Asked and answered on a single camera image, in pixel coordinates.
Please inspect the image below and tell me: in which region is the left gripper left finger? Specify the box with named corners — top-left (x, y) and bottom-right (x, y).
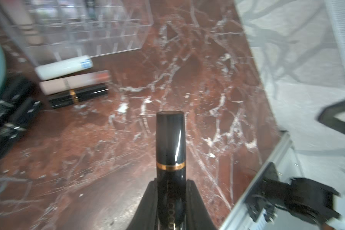
top-left (127, 179), bottom-right (158, 230)

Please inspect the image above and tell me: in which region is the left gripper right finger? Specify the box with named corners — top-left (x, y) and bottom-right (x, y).
top-left (186, 180), bottom-right (217, 230)

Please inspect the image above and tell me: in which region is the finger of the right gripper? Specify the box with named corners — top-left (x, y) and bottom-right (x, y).
top-left (317, 100), bottom-right (345, 135)

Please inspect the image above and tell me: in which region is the black gold band lipstick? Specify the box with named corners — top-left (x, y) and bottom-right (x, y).
top-left (48, 83), bottom-right (108, 109)

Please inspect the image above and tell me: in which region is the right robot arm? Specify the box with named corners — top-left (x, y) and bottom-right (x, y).
top-left (257, 100), bottom-right (345, 230)

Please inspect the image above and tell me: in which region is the clear acrylic lipstick organizer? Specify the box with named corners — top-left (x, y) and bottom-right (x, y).
top-left (0, 1), bottom-right (153, 66)

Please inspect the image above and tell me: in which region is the pink lip gloss tube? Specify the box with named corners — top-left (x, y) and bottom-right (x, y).
top-left (39, 71), bottom-right (111, 95)

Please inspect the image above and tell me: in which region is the white lip balm tube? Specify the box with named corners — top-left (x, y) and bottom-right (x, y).
top-left (34, 55), bottom-right (94, 81)

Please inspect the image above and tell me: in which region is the black gold lipstick tube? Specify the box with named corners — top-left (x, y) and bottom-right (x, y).
top-left (0, 75), bottom-right (34, 125)

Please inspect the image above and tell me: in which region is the aluminium front rail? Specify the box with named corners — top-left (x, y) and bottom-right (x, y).
top-left (220, 131), bottom-right (306, 230)

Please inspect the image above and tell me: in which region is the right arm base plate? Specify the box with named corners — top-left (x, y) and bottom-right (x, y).
top-left (244, 162), bottom-right (279, 223)

